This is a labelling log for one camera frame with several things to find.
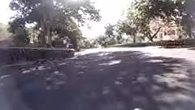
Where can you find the grey asphalt road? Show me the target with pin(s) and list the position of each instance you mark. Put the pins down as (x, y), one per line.
(107, 77)

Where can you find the large tree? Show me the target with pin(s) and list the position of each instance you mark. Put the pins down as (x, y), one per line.
(49, 18)

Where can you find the brick building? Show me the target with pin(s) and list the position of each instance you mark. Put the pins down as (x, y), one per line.
(165, 30)

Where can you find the row of trees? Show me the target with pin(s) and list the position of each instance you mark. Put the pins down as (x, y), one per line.
(155, 9)

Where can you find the low hedge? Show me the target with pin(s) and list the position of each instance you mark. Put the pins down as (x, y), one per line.
(171, 43)

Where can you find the low dark stone wall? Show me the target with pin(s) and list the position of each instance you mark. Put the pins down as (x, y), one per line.
(22, 54)

